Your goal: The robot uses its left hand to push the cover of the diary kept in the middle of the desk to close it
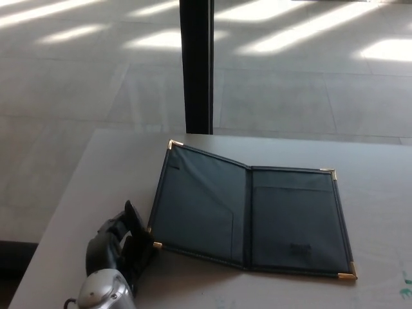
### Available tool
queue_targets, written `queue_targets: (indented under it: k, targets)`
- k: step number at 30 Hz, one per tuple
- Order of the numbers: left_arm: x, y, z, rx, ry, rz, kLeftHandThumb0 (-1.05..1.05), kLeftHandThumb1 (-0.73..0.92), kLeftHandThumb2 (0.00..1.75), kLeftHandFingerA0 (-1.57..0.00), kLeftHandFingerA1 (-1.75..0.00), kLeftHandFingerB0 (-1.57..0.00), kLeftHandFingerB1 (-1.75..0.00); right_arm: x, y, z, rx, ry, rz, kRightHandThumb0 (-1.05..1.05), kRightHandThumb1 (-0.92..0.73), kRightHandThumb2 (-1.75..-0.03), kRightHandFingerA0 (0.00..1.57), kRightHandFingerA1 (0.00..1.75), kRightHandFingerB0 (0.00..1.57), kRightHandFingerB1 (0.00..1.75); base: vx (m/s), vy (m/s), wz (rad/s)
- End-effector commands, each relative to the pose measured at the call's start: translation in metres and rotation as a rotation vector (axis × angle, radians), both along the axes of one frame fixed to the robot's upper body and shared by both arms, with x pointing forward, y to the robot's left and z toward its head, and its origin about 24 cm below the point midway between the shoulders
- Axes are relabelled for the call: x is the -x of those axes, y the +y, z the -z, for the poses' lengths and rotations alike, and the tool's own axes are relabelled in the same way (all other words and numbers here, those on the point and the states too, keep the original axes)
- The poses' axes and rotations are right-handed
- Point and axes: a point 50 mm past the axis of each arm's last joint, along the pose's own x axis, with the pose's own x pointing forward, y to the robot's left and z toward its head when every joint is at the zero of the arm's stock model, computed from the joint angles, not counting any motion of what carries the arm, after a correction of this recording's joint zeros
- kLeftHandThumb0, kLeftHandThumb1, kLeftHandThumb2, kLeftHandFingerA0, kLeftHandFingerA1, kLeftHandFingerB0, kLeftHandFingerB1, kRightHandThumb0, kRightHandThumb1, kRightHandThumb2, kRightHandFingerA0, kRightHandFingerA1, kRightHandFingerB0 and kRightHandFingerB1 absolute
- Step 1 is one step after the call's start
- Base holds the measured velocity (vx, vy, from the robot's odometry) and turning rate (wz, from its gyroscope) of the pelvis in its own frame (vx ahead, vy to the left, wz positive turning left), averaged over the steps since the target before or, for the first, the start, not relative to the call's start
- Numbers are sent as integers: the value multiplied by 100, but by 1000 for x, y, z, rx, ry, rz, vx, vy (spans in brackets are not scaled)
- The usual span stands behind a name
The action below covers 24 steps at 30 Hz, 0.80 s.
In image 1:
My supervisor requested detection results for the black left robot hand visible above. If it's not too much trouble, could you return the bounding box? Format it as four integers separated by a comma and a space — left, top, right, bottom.
85, 200, 156, 289

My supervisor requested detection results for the dark diary with gold corners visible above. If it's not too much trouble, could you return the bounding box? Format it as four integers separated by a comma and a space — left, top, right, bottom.
146, 139, 359, 280

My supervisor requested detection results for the dark low floor object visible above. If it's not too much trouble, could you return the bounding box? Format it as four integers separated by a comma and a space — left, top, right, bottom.
0, 241, 39, 287

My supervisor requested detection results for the black vertical window frame post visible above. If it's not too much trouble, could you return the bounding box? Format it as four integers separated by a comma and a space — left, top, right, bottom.
179, 0, 215, 135

